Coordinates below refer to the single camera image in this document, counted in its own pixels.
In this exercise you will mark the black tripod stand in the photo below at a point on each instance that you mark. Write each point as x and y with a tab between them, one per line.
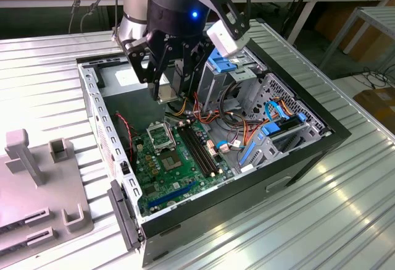
292	15

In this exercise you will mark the blue plastic drive latch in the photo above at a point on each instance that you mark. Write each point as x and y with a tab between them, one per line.
220	64

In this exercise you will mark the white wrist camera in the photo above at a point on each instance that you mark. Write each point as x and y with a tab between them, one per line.
225	39

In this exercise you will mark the silver CPU with green edge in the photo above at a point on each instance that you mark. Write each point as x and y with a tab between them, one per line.
168	94

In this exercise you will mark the blue expansion slot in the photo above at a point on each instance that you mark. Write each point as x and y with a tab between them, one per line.
172	194

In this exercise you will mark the grey metal optical bay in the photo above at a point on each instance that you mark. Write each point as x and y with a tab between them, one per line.
213	84

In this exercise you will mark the blue plastic bay rail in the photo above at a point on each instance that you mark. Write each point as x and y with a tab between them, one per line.
247	155

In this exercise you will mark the green motherboard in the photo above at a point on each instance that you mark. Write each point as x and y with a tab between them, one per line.
191	174

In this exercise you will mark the black RAM slot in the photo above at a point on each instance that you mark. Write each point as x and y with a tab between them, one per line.
204	148
197	152

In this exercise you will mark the perforated grey disk bay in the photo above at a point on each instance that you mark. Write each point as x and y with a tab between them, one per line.
277	86

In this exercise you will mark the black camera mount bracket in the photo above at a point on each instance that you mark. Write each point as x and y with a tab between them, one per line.
216	1

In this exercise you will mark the hard disk in blue carrier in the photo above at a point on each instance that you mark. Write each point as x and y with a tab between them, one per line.
271	128

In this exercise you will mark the grey parts rack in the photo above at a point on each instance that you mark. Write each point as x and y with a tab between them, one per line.
46	189

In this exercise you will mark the grey power supply unit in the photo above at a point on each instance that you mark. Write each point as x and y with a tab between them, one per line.
132	109

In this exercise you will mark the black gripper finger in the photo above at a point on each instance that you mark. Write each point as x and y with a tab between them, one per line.
139	57
197	57

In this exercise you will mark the CPU socket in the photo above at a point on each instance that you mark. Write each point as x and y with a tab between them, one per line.
169	161

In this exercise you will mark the black PC case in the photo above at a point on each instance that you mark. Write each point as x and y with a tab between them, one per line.
277	196

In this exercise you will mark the grey metal shelf frame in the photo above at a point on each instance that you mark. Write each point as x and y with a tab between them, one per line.
375	15

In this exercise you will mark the cardboard box with label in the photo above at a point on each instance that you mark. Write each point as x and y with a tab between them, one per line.
379	103

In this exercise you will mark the large brown cardboard box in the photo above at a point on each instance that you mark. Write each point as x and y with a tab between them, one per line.
367	44

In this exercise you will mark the black plastic case latch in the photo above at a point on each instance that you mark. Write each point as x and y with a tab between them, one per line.
123	214

